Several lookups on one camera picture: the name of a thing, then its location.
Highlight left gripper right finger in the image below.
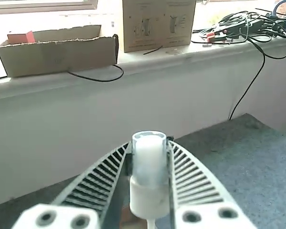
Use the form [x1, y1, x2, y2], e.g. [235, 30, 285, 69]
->
[166, 136, 256, 229]

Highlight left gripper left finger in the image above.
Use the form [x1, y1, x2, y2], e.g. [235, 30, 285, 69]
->
[13, 141, 132, 229]

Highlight white spray top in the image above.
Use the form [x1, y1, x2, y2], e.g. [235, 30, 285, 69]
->
[129, 130, 173, 229]

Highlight low open cardboard box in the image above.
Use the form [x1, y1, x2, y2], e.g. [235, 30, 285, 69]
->
[0, 24, 119, 78]

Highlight upright printed cardboard box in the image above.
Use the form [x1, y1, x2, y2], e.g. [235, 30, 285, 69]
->
[122, 0, 197, 53]

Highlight black cable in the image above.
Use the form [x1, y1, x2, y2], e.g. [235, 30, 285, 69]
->
[228, 33, 286, 121]
[67, 63, 124, 83]

